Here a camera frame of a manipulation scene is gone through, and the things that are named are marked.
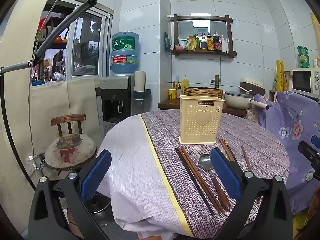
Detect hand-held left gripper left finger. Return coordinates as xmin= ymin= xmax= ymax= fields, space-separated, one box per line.
xmin=28 ymin=149 xmax=113 ymax=240

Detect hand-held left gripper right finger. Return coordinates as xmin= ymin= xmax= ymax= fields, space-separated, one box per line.
xmin=209 ymin=146 xmax=294 ymax=240

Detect metal spoon with wooden handle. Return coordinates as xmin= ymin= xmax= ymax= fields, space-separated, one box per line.
xmin=198 ymin=154 xmax=231 ymax=212

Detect cream perforated utensil holder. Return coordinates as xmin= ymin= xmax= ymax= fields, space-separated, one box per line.
xmin=179 ymin=95 xmax=225 ymax=145

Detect purple floral cloth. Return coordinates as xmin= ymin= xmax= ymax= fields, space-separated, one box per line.
xmin=254 ymin=91 xmax=320 ymax=215

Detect white microwave oven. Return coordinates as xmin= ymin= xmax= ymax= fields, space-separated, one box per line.
xmin=292 ymin=67 xmax=320 ymax=101

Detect wooden chair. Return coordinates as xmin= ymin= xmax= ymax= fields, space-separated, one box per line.
xmin=45 ymin=114 xmax=97 ymax=177

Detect white power strip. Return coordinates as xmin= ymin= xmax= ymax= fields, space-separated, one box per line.
xmin=27 ymin=154 xmax=46 ymax=172

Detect small yellow roll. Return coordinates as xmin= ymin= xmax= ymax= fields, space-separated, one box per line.
xmin=276 ymin=60 xmax=284 ymax=92

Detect cream pan with lid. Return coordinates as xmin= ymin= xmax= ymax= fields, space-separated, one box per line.
xmin=224 ymin=91 xmax=269 ymax=110

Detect beige fabric panel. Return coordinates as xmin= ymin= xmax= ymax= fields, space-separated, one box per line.
xmin=30 ymin=78 xmax=102 ymax=161

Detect green instant noodle cups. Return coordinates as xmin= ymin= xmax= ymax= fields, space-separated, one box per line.
xmin=297 ymin=46 xmax=310 ymax=69

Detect brown and white rice cooker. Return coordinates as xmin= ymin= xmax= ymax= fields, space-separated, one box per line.
xmin=240 ymin=78 xmax=266 ymax=97

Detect water dispenser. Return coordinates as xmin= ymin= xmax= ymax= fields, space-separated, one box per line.
xmin=100 ymin=75 xmax=132 ymax=128

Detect wicker basket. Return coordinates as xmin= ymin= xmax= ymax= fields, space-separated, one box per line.
xmin=184 ymin=87 xmax=224 ymax=99

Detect bamboo faucet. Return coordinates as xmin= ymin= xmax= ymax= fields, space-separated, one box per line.
xmin=211 ymin=75 xmax=223 ymax=89

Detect yellow soap pump bottle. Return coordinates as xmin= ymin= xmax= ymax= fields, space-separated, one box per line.
xmin=180 ymin=74 xmax=189 ymax=96

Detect large yellow rolled mat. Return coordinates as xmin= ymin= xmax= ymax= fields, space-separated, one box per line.
xmin=310 ymin=12 xmax=320 ymax=55

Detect paper towel roll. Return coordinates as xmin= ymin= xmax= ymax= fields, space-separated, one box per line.
xmin=134 ymin=71 xmax=147 ymax=92

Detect cluttered storage rack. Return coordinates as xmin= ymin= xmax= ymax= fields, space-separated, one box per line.
xmin=31 ymin=0 xmax=69 ymax=87

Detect blue water jug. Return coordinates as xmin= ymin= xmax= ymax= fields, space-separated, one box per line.
xmin=110 ymin=32 xmax=140 ymax=76

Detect dark soy sauce bottle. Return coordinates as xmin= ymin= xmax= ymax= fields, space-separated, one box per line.
xmin=213 ymin=31 xmax=223 ymax=53

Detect yellow food packet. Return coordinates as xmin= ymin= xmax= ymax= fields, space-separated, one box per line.
xmin=186 ymin=35 xmax=198 ymax=51

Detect metal pedestal base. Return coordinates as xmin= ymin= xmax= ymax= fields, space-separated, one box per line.
xmin=85 ymin=194 xmax=116 ymax=227

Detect blue-grey wall holder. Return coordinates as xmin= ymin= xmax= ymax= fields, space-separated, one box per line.
xmin=133 ymin=88 xmax=152 ymax=101

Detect aluminium frame window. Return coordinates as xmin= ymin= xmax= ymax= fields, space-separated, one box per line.
xmin=65 ymin=1 xmax=113 ymax=78

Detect dark wooden wall shelf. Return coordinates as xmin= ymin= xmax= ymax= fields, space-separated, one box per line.
xmin=170 ymin=14 xmax=237 ymax=59

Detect beige wall cloth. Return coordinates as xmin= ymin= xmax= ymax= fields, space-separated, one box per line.
xmin=0 ymin=0 xmax=63 ymax=230

